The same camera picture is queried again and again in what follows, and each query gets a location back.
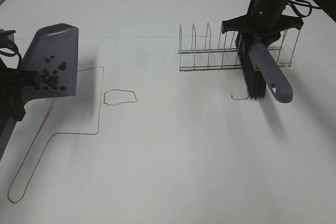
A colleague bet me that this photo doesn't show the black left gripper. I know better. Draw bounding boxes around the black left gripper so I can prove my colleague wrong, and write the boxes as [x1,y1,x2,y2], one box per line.
[1,61,39,121]

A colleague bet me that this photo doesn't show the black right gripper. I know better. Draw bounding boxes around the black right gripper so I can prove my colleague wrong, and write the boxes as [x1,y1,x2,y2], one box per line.
[220,15,303,44]

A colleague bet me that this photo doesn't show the pile of coffee beans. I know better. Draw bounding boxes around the pile of coffee beans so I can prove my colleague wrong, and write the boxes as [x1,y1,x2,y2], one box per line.
[34,55,67,91]

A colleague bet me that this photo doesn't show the purple hand brush black bristles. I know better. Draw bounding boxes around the purple hand brush black bristles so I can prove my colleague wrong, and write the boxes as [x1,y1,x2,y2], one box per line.
[236,32,293,103]

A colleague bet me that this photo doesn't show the purple plastic dustpan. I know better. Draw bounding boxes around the purple plastic dustpan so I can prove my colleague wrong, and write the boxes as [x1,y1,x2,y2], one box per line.
[1,23,79,154]

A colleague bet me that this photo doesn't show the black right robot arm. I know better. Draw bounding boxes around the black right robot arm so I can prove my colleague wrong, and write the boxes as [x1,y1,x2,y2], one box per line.
[221,0,303,46]

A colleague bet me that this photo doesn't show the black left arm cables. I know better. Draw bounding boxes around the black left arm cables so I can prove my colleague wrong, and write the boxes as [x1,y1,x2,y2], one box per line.
[0,35,23,70]

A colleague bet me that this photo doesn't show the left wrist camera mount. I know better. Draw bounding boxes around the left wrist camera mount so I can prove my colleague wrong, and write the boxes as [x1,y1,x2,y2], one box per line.
[0,28,16,42]

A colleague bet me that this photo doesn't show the metal wire rack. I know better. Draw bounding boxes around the metal wire rack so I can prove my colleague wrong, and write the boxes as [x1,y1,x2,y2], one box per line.
[177,24,300,71]

